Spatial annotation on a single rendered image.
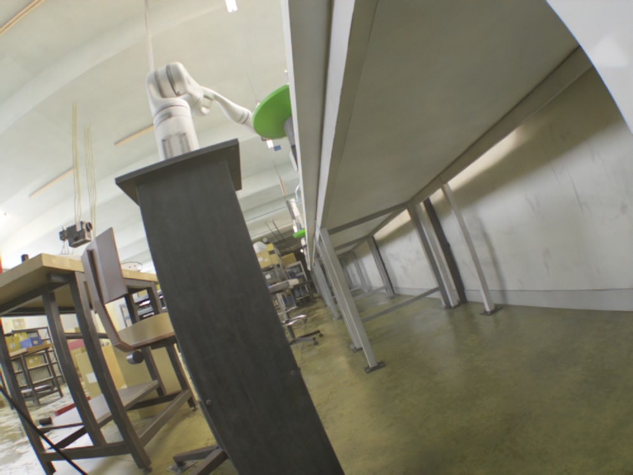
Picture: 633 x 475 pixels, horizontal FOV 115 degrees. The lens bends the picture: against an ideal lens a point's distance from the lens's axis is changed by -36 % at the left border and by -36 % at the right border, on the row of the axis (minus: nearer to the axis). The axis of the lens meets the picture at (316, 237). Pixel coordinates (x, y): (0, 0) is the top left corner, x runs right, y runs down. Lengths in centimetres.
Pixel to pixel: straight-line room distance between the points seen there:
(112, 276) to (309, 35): 80
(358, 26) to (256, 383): 55
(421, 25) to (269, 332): 57
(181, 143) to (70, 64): 397
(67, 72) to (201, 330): 419
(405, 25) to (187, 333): 62
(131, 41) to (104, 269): 337
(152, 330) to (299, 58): 79
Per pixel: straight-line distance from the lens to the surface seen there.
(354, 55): 44
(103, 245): 101
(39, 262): 133
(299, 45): 48
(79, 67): 439
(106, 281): 100
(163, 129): 72
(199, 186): 59
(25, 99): 496
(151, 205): 60
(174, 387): 241
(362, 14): 39
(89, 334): 144
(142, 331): 102
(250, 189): 977
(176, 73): 80
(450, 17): 59
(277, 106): 89
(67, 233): 196
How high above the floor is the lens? 56
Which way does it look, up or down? 7 degrees up
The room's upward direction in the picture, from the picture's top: 21 degrees counter-clockwise
